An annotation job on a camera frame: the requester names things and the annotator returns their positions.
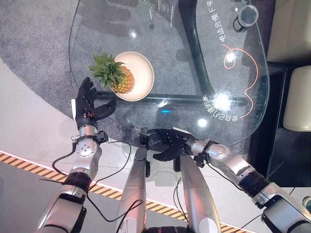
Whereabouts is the black curved table base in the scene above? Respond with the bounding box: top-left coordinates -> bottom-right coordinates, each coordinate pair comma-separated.
96,0 -> 248,107

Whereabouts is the cream round plate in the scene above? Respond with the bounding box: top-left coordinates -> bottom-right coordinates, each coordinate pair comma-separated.
109,51 -> 155,102

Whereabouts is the silver robot leg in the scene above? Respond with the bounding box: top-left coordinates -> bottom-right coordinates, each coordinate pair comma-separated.
173,154 -> 222,233
116,145 -> 151,233

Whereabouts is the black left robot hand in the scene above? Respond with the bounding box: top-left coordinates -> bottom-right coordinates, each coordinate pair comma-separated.
71,77 -> 118,130

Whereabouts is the cream sofa cushion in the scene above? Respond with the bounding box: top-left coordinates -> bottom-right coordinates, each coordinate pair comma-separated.
283,66 -> 311,133

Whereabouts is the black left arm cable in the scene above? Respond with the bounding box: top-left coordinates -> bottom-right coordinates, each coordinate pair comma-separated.
52,141 -> 144,222

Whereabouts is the grey carpet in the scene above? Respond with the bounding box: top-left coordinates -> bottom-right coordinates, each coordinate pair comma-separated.
0,0 -> 287,149

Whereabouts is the pineapple with green crown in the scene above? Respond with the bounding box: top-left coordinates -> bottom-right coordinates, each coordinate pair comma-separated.
87,51 -> 135,94

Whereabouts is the dark cylindrical cup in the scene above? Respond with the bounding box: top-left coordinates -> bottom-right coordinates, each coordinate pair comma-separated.
233,5 -> 259,33

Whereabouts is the silver left robot leg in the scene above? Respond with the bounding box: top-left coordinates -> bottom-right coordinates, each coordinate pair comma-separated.
116,145 -> 151,233

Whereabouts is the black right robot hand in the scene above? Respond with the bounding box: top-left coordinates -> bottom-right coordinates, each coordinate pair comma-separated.
139,127 -> 192,162

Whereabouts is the glass coffee table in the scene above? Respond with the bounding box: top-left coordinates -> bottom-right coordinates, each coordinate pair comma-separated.
69,0 -> 270,148

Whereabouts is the cream sofa seat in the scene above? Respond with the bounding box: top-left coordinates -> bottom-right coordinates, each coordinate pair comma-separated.
266,0 -> 311,64

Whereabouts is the yellow black hazard tape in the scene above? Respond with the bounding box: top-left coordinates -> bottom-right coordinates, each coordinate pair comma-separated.
0,150 -> 253,233

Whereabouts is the silver right robot leg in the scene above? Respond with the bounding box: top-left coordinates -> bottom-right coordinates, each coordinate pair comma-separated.
173,154 -> 222,233

